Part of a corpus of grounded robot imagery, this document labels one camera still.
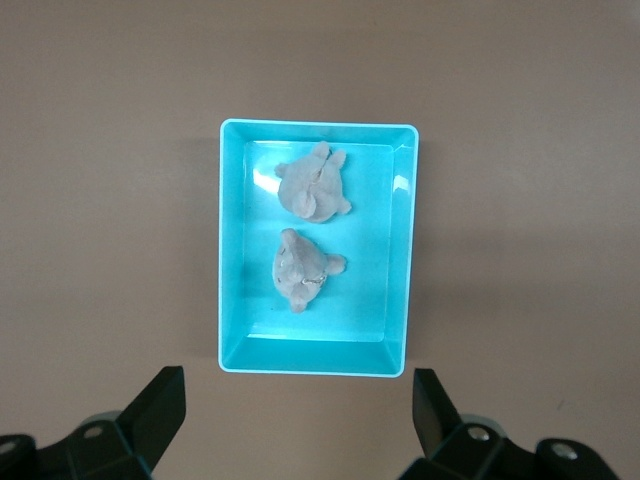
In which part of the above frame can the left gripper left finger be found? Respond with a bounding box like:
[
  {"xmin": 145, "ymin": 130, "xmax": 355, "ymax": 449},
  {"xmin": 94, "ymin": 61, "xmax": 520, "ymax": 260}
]
[{"xmin": 0, "ymin": 366, "xmax": 187, "ymax": 480}]

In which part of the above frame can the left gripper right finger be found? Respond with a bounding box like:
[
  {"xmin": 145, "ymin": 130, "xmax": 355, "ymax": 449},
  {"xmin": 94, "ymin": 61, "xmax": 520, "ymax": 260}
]
[{"xmin": 399, "ymin": 368, "xmax": 616, "ymax": 480}]

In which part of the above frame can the grey plush animal toy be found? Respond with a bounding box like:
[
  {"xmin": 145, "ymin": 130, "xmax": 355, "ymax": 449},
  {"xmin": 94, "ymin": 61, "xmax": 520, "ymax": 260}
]
[
  {"xmin": 271, "ymin": 227, "xmax": 348, "ymax": 315},
  {"xmin": 273, "ymin": 140, "xmax": 354, "ymax": 225}
]

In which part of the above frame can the blue plastic box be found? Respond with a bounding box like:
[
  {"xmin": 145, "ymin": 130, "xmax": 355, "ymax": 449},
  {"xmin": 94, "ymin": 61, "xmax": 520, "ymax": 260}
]
[{"xmin": 218, "ymin": 117, "xmax": 420, "ymax": 377}]

